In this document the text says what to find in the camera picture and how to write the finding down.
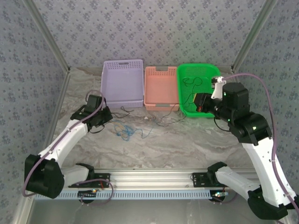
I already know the thin black cable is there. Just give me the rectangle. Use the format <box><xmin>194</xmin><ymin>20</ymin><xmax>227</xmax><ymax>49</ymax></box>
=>
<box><xmin>111</xmin><ymin>76</ymin><xmax>203</xmax><ymax>127</ymax></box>

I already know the thin light blue cable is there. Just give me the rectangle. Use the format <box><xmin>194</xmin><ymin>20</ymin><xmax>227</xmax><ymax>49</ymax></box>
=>
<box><xmin>113</xmin><ymin>120</ymin><xmax>155</xmax><ymax>140</ymax></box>

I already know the green plastic basket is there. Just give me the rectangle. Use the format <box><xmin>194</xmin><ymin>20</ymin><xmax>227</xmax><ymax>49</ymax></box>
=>
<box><xmin>177</xmin><ymin>63</ymin><xmax>222</xmax><ymax>119</ymax></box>

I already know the purple plastic basket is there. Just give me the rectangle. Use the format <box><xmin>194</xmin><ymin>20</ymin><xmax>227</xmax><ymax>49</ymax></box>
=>
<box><xmin>100</xmin><ymin>59</ymin><xmax>144</xmax><ymax>109</ymax></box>

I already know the pink plastic basket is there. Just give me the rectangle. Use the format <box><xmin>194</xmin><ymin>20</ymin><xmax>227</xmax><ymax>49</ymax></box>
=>
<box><xmin>143</xmin><ymin>66</ymin><xmax>180</xmax><ymax>112</ymax></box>

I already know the small electronics board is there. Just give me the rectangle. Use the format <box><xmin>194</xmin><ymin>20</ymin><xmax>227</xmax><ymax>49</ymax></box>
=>
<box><xmin>211</xmin><ymin>190</ymin><xmax>229</xmax><ymax>202</ymax></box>
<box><xmin>78</xmin><ymin>189</ymin><xmax>98</xmax><ymax>199</ymax></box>

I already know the aluminium side rail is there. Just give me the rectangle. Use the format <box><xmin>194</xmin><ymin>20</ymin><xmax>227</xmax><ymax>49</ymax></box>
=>
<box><xmin>230</xmin><ymin>67</ymin><xmax>267</xmax><ymax>170</ymax></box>
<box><xmin>35</xmin><ymin>70</ymin><xmax>71</xmax><ymax>172</ymax></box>

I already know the left gripper thin black wire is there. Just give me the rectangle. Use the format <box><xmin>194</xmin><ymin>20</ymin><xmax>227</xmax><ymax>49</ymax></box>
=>
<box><xmin>89</xmin><ymin>124</ymin><xmax>105</xmax><ymax>134</ymax></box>

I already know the gripper thin black wire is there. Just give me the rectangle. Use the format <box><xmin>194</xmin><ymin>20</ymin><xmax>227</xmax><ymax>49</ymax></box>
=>
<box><xmin>214</xmin><ymin>116</ymin><xmax>232</xmax><ymax>132</ymax></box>
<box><xmin>89</xmin><ymin>124</ymin><xmax>105</xmax><ymax>134</ymax></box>

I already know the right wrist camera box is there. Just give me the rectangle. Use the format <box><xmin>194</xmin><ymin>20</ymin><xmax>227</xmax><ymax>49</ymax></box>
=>
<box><xmin>211</xmin><ymin>76</ymin><xmax>225</xmax><ymax>99</ymax></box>

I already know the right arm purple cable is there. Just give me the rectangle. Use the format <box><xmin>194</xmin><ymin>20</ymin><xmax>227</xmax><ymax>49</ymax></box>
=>
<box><xmin>214</xmin><ymin>73</ymin><xmax>299</xmax><ymax>224</ymax></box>

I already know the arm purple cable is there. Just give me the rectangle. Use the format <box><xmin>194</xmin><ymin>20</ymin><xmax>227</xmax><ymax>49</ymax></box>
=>
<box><xmin>22</xmin><ymin>90</ymin><xmax>114</xmax><ymax>206</ymax></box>
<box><xmin>214</xmin><ymin>73</ymin><xmax>299</xmax><ymax>224</ymax></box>

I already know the right gripper thin black wire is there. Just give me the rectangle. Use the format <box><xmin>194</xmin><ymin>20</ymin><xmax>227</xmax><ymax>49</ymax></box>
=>
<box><xmin>214</xmin><ymin>116</ymin><xmax>232</xmax><ymax>132</ymax></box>

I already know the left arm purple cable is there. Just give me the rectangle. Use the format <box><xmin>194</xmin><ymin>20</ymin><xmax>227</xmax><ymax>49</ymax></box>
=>
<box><xmin>22</xmin><ymin>90</ymin><xmax>114</xmax><ymax>206</ymax></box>

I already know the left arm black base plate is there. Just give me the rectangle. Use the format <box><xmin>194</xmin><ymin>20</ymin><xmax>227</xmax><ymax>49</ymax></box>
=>
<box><xmin>68</xmin><ymin>173</ymin><xmax>111</xmax><ymax>188</ymax></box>

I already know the aluminium frame post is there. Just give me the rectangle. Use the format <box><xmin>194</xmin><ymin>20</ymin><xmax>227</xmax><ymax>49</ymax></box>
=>
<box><xmin>230</xmin><ymin>0</ymin><xmax>279</xmax><ymax>72</ymax></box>
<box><xmin>23</xmin><ymin>0</ymin><xmax>71</xmax><ymax>73</ymax></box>

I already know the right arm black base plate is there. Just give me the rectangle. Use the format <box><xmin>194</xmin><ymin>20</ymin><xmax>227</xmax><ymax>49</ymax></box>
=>
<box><xmin>192</xmin><ymin>172</ymin><xmax>235</xmax><ymax>188</ymax></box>

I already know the aluminium mounting rail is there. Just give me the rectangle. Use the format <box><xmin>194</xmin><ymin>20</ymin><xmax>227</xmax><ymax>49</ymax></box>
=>
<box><xmin>25</xmin><ymin>169</ymin><xmax>280</xmax><ymax>190</ymax></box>

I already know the light blue slotted cable duct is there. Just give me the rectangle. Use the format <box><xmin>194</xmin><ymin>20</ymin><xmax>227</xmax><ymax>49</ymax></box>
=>
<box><xmin>34</xmin><ymin>189</ymin><xmax>212</xmax><ymax>200</ymax></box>

